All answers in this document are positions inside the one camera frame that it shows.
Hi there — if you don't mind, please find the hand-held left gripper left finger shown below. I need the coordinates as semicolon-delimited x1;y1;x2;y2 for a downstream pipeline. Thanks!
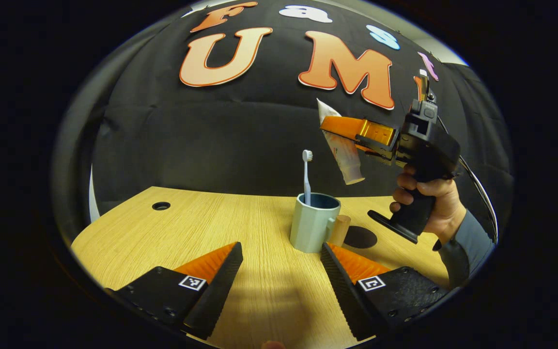
105;241;244;340

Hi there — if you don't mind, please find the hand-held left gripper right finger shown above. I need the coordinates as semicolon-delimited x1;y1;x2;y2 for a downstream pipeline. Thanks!
320;242;454;342

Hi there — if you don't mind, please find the white toothpaste tube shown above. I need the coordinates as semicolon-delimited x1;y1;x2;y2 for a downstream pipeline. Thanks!
317;98;365;185

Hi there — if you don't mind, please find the light blue cup wooden handle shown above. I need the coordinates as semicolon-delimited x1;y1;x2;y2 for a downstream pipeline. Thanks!
290;193;351;254

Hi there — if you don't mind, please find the white toothbrush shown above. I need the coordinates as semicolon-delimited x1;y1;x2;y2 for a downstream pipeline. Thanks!
302;150;314;206

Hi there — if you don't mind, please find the wooden desktop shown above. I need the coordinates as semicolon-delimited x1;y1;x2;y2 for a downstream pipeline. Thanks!
72;187;454;349

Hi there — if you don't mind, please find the black backdrop cloth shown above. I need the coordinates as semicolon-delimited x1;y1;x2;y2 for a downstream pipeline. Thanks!
51;0;514;228

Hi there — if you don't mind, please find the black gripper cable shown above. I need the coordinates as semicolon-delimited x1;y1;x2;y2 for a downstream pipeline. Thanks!
436;116;498;240

